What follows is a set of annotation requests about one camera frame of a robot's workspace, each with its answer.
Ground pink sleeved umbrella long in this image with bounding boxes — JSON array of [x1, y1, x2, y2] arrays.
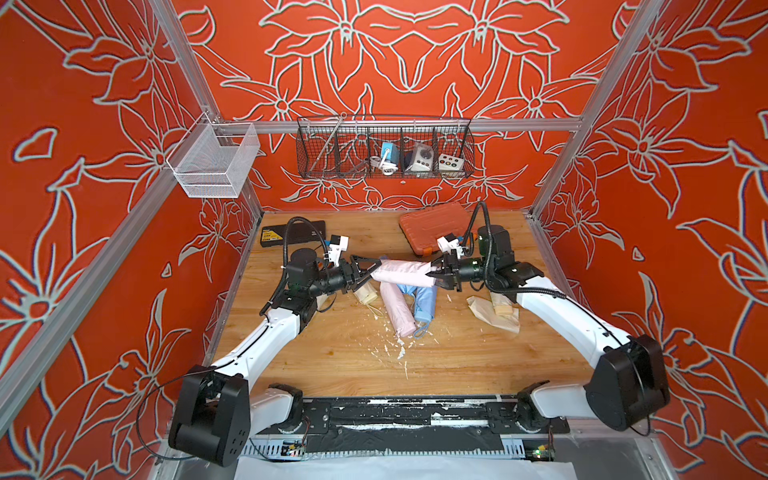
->
[[379, 282, 417, 338]]

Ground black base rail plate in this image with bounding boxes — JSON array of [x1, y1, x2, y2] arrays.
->
[[243, 395, 570, 461]]

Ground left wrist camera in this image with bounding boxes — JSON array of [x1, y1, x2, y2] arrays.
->
[[326, 235, 349, 266]]

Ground black wire wall basket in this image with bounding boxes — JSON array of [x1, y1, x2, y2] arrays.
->
[[296, 113, 476, 180]]

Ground black yellow tool box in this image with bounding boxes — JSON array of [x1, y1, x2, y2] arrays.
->
[[259, 221, 327, 248]]

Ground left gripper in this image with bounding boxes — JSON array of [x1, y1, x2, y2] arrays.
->
[[308, 251, 380, 298]]

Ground cream sleeve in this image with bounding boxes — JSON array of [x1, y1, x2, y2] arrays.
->
[[467, 296, 520, 334]]

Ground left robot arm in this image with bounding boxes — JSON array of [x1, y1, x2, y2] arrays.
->
[[168, 235, 382, 467]]

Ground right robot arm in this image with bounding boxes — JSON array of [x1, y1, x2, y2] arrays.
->
[[429, 203, 670, 433]]

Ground pink sleeved umbrella short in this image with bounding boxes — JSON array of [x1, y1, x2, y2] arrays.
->
[[372, 259, 436, 287]]

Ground light blue sleeved umbrella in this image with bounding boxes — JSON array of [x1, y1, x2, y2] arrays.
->
[[398, 284, 419, 297]]

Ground white mesh basket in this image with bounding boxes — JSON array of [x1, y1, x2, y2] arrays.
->
[[169, 124, 261, 199]]

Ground red plastic tool case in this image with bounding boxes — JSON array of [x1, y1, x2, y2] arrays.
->
[[398, 203, 471, 257]]

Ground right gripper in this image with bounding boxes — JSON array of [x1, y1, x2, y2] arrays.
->
[[416, 247, 496, 290]]

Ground cream sleeved umbrella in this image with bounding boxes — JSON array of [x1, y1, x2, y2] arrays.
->
[[354, 282, 379, 306]]

